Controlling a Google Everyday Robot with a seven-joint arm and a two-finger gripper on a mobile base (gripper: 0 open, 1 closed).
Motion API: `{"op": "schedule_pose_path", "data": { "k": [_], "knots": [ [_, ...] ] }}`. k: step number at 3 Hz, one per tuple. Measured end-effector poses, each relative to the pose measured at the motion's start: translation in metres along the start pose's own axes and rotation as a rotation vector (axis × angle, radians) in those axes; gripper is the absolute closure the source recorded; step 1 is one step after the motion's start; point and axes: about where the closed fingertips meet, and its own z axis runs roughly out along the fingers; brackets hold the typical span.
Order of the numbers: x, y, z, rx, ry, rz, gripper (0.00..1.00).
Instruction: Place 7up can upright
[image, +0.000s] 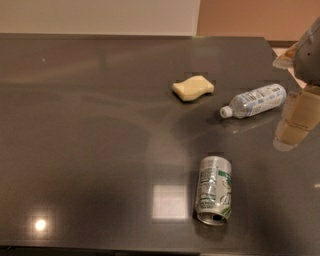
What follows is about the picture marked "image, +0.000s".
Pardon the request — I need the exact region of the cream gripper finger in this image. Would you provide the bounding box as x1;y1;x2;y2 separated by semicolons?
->
273;43;298;69
273;85;320;152

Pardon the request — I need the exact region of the silver green 7up can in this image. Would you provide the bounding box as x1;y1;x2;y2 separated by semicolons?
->
194;156;232;226

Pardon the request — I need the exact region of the clear plastic water bottle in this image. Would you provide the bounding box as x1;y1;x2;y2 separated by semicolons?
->
220;84;287;119

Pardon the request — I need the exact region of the yellow sponge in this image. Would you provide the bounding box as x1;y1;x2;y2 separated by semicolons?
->
172;75;215;102

